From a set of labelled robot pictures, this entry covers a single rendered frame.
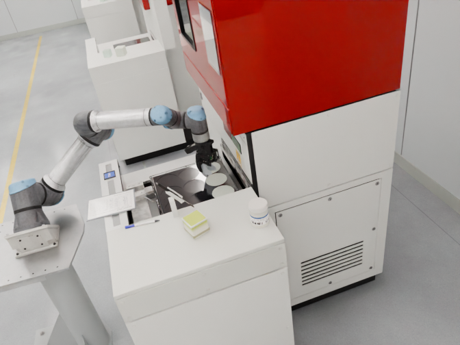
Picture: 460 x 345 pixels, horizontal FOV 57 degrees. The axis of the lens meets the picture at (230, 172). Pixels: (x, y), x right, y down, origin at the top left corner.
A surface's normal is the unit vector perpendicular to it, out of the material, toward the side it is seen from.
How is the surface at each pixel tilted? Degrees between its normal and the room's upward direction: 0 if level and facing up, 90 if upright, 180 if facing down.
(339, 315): 0
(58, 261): 0
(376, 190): 90
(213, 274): 90
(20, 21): 90
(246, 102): 90
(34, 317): 0
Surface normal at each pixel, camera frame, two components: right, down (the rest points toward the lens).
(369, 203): 0.30, 0.51
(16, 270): -0.14, -0.81
